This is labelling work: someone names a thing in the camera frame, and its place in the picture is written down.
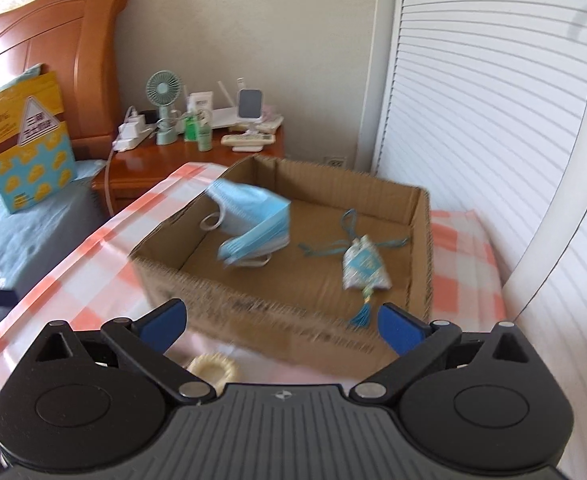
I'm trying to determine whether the white power cable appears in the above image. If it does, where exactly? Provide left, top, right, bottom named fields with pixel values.
left=103, top=146, right=120, bottom=217

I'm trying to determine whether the white stand with grey screen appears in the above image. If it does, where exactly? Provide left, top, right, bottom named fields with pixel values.
left=237, top=89, right=265, bottom=133

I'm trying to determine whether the stack of blue face masks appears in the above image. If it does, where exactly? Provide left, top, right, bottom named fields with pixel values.
left=200, top=177, right=292, bottom=268

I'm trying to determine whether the wooden nightstand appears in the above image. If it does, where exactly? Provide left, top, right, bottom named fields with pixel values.
left=92, top=125, right=286, bottom=216

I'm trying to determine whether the teal sachet with tassel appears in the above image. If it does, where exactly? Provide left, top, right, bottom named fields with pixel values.
left=298, top=209, right=410, bottom=330

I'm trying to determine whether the white flat box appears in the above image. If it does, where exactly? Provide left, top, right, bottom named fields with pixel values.
left=256, top=105, right=284, bottom=133

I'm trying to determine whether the yellow blue snack bag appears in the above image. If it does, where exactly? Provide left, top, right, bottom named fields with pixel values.
left=0, top=71, right=76, bottom=213

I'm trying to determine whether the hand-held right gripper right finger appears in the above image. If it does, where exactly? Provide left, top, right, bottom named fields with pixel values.
left=349, top=303, right=541, bottom=408

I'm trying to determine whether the small green desk fan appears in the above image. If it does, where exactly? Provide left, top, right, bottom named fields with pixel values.
left=146, top=70, right=181, bottom=146

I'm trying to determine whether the white curved pole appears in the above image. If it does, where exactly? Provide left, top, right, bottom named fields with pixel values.
left=502, top=0, right=587, bottom=323

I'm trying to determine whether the white cosmetic tube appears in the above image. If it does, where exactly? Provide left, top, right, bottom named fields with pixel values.
left=188, top=91, right=214, bottom=116

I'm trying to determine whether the white power strip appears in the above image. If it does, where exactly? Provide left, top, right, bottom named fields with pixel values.
left=112, top=127, right=154, bottom=153

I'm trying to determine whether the wooden bed headboard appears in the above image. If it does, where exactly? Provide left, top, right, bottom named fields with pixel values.
left=0, top=0, right=130, bottom=148

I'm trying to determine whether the white router with antennas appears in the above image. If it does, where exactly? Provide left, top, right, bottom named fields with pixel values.
left=208, top=80, right=246, bottom=128

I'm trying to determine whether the blue-grey bed sheet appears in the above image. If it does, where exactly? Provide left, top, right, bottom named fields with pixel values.
left=0, top=160, right=109, bottom=291

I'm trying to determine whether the white louvered door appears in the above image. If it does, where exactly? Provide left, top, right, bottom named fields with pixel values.
left=371, top=0, right=587, bottom=461

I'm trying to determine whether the tall green bottle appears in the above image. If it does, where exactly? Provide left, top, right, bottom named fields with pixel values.
left=196, top=110, right=213, bottom=152

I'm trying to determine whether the white charger plug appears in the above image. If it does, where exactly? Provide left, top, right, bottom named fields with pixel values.
left=120, top=106, right=146, bottom=138

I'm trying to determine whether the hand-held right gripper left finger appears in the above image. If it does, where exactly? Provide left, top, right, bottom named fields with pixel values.
left=20, top=298, right=213, bottom=406

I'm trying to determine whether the brown cardboard box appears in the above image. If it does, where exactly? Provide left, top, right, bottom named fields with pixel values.
left=129, top=154, right=433, bottom=378

